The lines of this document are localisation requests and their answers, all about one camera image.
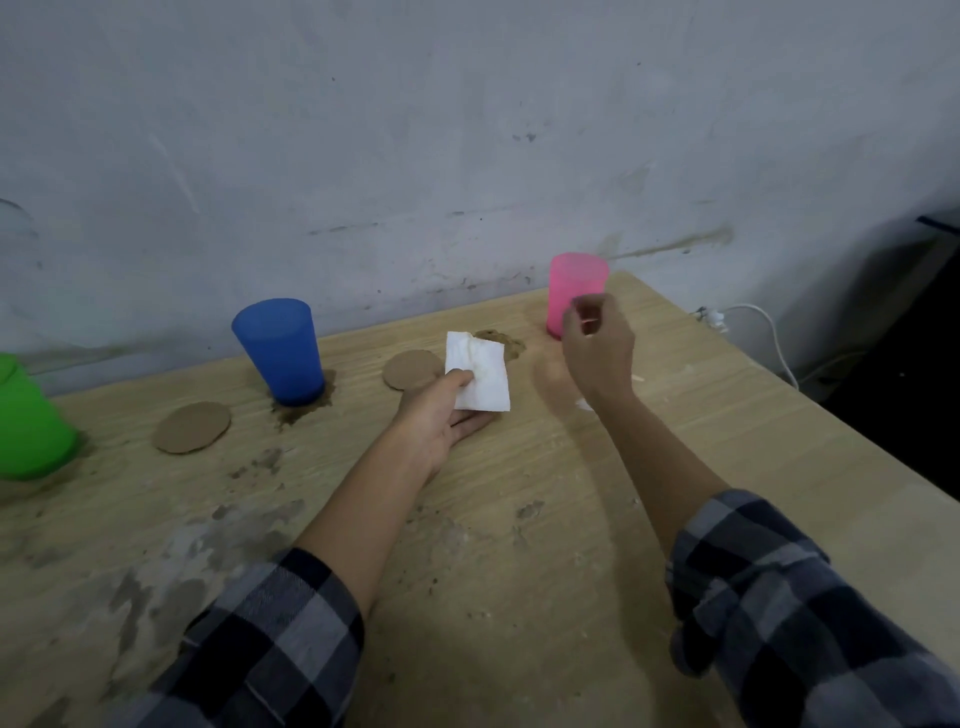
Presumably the blue plastic cup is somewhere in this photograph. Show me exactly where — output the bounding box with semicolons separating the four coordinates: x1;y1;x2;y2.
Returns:
231;298;327;408

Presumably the white paper napkin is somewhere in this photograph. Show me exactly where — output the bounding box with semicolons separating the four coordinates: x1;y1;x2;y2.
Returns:
444;331;512;414

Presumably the white power cable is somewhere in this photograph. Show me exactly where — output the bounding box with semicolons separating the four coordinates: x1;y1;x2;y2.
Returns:
693;303;802;393

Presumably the round brown cardboard coaster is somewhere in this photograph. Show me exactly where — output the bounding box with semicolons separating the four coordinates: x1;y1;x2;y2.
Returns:
152;402;232;456
474;329;527;363
382;349;447;393

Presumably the pink plastic cup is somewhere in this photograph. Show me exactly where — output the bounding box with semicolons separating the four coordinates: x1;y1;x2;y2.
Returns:
546;252;610;341

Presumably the person's right hand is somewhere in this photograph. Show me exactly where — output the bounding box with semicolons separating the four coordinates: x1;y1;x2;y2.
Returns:
561;293;637;407

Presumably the person's left hand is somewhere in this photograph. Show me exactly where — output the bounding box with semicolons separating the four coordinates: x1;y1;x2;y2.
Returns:
389;369;496;481

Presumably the person's left forearm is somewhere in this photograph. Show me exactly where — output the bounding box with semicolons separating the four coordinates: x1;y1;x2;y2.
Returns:
112;431;436;728

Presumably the person's right forearm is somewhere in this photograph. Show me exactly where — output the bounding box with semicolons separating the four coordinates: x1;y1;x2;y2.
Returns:
588;390;960;728

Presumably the green plastic cup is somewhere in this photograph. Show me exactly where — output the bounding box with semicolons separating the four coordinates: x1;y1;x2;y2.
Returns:
0;354;81;482

